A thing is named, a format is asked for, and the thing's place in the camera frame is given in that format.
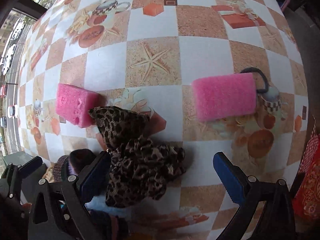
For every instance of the purple brown knitted scrunchie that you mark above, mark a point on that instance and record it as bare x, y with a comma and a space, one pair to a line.
72, 164

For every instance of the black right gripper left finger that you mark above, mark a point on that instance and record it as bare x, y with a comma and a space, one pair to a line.
93, 179

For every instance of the checkered patterned tablecloth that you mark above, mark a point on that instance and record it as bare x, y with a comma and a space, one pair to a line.
143, 55

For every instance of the leopard print scrunchie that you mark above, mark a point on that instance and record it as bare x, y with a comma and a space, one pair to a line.
139, 168

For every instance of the red white checkered cloth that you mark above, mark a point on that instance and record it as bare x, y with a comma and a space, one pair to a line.
310, 150

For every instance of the pink sponge with holes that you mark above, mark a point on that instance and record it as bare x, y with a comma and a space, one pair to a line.
73, 104

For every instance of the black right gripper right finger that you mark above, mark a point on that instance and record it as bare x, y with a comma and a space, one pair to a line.
232, 177

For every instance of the pink sponge near hair tie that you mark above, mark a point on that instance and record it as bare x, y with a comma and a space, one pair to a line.
218, 97

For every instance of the tan cloth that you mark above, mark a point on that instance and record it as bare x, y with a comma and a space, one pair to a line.
49, 175

